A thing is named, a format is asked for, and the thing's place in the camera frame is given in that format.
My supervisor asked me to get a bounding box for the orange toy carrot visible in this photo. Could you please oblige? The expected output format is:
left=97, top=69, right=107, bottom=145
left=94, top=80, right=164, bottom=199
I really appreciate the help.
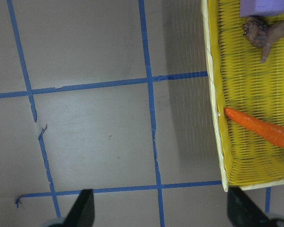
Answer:
left=224, top=107, right=284, bottom=148

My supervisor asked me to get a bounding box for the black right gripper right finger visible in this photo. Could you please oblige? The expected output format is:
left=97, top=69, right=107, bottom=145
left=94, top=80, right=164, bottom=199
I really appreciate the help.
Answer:
left=227, top=187, right=275, bottom=227

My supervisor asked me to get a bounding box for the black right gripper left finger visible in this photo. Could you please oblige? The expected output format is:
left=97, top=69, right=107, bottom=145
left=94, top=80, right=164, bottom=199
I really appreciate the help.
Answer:
left=63, top=189, right=95, bottom=227

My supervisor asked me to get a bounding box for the yellow woven plastic basket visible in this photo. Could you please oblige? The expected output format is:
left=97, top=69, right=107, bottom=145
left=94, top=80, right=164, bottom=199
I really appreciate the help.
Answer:
left=201, top=0, right=284, bottom=191

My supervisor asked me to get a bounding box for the brown toy lion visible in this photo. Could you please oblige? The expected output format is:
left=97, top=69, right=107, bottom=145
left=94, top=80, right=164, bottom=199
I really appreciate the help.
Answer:
left=242, top=16, right=284, bottom=63

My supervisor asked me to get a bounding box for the purple foam block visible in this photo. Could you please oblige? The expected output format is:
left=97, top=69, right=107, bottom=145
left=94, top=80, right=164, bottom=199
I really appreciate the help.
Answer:
left=240, top=0, right=284, bottom=17

